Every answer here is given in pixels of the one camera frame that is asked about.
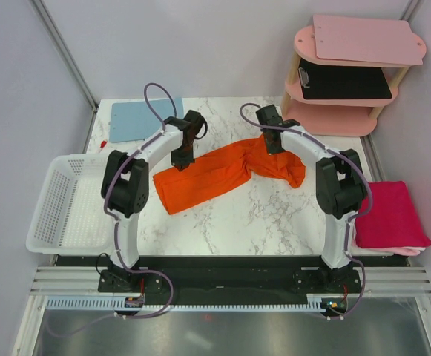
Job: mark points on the white slotted cable duct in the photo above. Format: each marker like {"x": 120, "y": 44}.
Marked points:
{"x": 135, "y": 304}

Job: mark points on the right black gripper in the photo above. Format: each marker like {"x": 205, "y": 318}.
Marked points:
{"x": 272, "y": 150}

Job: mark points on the white plastic basket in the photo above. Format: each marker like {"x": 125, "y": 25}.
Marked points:
{"x": 69, "y": 218}

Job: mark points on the folded magenta t shirt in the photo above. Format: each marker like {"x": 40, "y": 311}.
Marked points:
{"x": 393, "y": 221}

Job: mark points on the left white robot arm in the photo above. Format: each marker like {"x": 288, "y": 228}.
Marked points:
{"x": 125, "y": 185}

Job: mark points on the black clipboard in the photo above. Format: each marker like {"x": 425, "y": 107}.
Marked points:
{"x": 328, "y": 82}

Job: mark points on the pink clipboard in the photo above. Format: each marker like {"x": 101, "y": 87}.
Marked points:
{"x": 379, "y": 41}

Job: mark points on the folded light pink t shirt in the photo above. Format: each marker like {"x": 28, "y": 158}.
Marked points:
{"x": 402, "y": 251}

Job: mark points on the orange t shirt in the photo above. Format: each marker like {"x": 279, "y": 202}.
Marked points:
{"x": 222, "y": 170}

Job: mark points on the pink three-tier shelf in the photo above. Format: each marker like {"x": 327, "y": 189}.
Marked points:
{"x": 334, "y": 117}

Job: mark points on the blue clipboard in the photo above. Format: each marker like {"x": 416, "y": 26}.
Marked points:
{"x": 133, "y": 121}

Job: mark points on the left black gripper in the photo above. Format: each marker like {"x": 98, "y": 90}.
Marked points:
{"x": 181, "y": 164}

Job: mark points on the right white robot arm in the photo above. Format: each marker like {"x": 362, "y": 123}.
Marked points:
{"x": 340, "y": 186}

